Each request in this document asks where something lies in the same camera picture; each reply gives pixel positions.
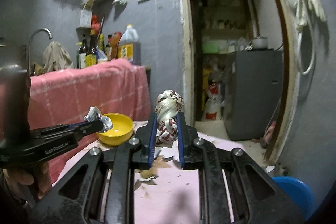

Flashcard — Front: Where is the red white wrapper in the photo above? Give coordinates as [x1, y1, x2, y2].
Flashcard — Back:
[155, 90, 185, 145]

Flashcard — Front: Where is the white hose loop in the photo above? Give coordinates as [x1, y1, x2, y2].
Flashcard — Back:
[297, 29, 316, 76]

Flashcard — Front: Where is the pink checked towel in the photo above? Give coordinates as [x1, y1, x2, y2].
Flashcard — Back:
[0, 57, 152, 184]

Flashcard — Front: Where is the large oil jug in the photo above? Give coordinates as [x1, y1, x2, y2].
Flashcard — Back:
[118, 24, 141, 65]

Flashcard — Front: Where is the yellow plastic bowl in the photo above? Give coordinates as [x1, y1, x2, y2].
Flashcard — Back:
[97, 113, 133, 147]

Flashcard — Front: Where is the beige rag on sink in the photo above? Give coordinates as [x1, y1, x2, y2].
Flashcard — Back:
[42, 41, 74, 73]

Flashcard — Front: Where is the grey mini fridge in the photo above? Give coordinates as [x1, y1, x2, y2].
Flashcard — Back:
[223, 50, 283, 141]

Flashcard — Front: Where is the metal pot on fridge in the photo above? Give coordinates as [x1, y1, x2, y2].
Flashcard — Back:
[251, 36, 268, 50]

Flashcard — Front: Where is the blue plastic bin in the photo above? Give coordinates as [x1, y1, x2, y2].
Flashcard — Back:
[273, 176, 314, 220]

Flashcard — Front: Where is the silver wrapper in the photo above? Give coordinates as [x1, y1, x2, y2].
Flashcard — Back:
[84, 106, 113, 133]

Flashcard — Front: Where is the chrome sink faucet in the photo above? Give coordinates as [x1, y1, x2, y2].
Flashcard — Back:
[27, 27, 53, 76]

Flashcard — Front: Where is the red white bag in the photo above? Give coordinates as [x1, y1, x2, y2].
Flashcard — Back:
[202, 83, 223, 121]

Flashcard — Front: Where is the left hand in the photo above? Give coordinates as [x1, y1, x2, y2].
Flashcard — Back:
[3, 162, 52, 200]

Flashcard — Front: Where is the pink floral tablecloth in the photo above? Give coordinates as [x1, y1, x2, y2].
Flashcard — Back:
[52, 121, 263, 224]

